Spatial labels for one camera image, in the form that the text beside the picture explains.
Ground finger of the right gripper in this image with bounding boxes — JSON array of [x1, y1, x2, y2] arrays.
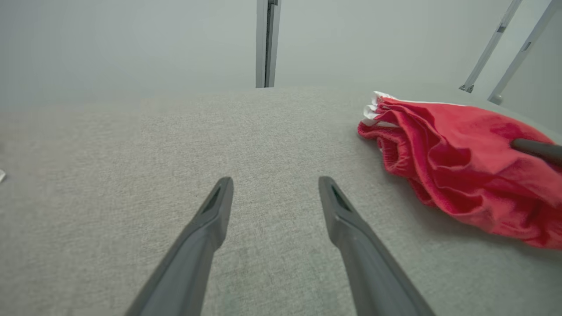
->
[[511, 138, 562, 166]]

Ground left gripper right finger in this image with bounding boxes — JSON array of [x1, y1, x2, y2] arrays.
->
[[318, 176, 436, 316]]

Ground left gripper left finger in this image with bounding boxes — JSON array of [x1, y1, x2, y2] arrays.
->
[[124, 176, 234, 316]]

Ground red shorts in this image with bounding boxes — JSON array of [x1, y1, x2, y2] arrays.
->
[[357, 91, 562, 251]]

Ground grey fabric sofa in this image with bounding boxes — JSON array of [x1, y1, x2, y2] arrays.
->
[[0, 86, 562, 316]]

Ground grey metal frame bar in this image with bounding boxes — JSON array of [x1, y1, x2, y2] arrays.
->
[[459, 0, 523, 93], [487, 0, 562, 106]]

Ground grey vertical post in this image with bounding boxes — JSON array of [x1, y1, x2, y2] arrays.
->
[[256, 0, 282, 88]]

